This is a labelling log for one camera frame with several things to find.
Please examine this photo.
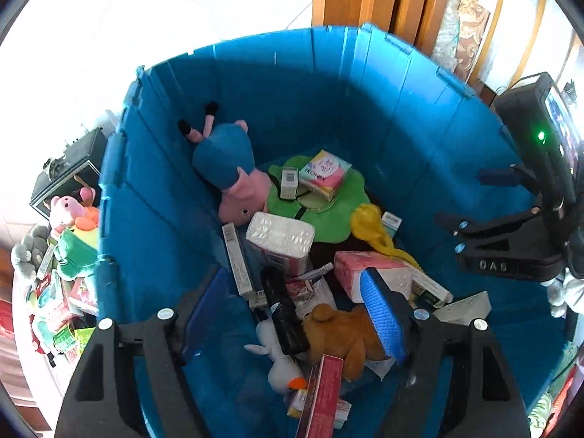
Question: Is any yellow duck snowball clamp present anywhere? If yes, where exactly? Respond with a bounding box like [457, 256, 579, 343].
[350, 204, 422, 271]

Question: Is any pink tissue pack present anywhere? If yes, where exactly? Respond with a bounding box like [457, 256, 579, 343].
[334, 251, 413, 304]

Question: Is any green frog plush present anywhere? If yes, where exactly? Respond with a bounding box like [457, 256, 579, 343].
[54, 226, 99, 281]

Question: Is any brown bear plush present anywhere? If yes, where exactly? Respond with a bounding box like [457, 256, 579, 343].
[302, 304, 389, 382]

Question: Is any grey plush toy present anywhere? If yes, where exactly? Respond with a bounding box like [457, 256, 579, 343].
[11, 224, 49, 283]

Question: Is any dark red long box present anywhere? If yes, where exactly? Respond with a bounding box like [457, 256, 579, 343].
[296, 355, 343, 438]

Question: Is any white duck plush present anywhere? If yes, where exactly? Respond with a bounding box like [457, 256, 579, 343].
[243, 319, 308, 396]

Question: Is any white long slim box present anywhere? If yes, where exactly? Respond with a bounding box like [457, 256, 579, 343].
[222, 223, 256, 300]

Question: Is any pink pig plush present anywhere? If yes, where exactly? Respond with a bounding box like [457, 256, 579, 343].
[50, 187, 99, 234]

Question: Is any black bottle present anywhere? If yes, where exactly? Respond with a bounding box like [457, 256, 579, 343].
[260, 266, 310, 356]

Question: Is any green round plush mat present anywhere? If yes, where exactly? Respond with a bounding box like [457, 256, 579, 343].
[267, 155, 369, 244]

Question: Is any pink tissue box small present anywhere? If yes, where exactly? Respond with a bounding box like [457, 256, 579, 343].
[298, 150, 351, 201]

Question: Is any black open box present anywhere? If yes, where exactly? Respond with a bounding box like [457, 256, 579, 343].
[29, 128, 107, 219]

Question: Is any white tissue roll pack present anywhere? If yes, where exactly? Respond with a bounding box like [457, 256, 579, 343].
[246, 212, 316, 277]

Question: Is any rolled patterned fabric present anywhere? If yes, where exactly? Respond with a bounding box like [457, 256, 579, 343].
[431, 0, 496, 82]

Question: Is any white small carton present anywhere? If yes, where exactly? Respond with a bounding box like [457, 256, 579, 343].
[279, 167, 299, 201]

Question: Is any blue plastic storage crate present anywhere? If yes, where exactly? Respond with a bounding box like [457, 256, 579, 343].
[97, 27, 565, 437]

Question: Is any blue dress pig plush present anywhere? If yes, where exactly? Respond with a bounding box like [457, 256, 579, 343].
[177, 101, 272, 226]

